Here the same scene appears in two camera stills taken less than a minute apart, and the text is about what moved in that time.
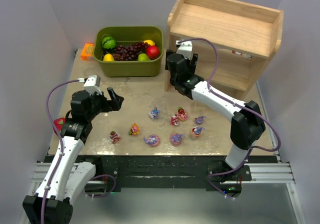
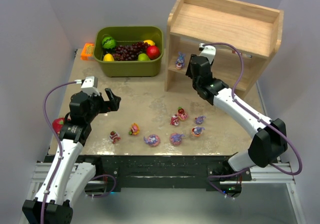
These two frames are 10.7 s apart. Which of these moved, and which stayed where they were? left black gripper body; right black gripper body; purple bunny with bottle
Moved: right black gripper body; purple bunny with bottle
Stayed: left black gripper body
